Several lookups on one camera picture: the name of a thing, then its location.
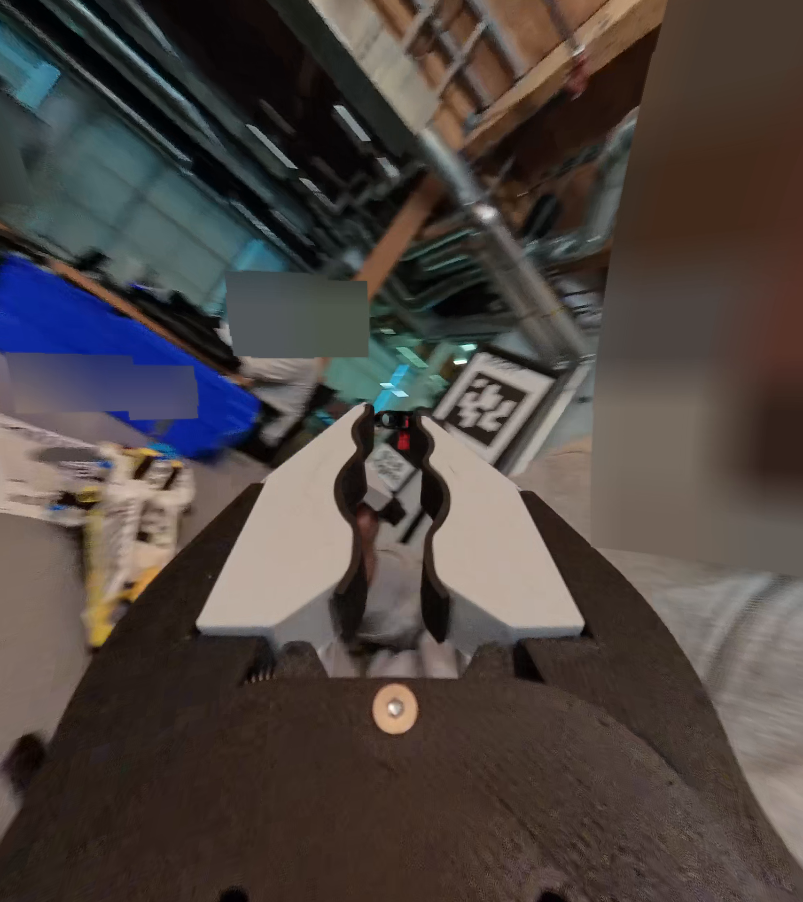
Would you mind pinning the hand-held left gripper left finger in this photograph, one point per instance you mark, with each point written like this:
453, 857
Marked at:
281, 535

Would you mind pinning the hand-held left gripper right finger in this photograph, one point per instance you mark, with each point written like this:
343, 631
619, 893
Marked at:
500, 549

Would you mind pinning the person's right forearm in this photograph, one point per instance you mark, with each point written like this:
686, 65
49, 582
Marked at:
398, 592

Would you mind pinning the person's right hand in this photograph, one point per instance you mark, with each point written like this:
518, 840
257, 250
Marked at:
369, 542

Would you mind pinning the black white marker board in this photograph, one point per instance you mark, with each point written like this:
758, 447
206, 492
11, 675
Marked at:
493, 405

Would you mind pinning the metal ceiling pipe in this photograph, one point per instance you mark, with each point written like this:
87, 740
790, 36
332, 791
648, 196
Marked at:
514, 268

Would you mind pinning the large blue plastic bin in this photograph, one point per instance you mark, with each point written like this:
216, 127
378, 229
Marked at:
91, 317

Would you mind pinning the grey knit sleeve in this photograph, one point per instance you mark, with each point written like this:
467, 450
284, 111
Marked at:
761, 690

